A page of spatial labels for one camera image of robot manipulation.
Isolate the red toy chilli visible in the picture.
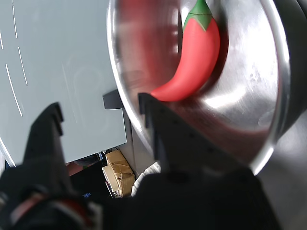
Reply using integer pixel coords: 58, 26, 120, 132
150, 0, 221, 102

